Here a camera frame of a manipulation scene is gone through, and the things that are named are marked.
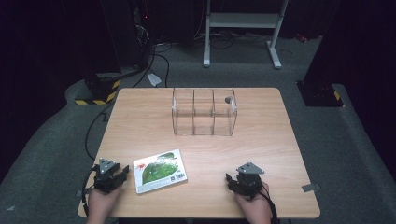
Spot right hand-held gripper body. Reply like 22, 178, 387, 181
231, 161, 266, 199

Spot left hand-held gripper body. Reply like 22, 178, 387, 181
92, 157, 123, 194

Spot green and white picture book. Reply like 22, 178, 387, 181
133, 148, 189, 195

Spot clear acrylic divided organizer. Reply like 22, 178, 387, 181
171, 87, 238, 137

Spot black base with yellow stripes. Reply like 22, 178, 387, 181
296, 79, 346, 108
74, 72, 121, 106

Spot white tape piece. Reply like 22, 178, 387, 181
147, 73, 163, 88

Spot black equipment rack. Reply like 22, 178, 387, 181
99, 0, 153, 71

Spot white metal stand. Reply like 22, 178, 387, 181
203, 0, 290, 70

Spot left hand-held gripper cable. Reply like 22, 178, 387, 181
80, 165, 100, 217

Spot hand-held gripper cable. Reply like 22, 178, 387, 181
259, 181, 280, 224
80, 165, 100, 217

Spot right hand-held gripper cable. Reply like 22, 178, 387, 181
259, 181, 280, 224

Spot black floor cable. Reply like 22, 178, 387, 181
84, 101, 115, 161

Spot black cable loop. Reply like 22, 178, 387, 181
132, 42, 173, 89

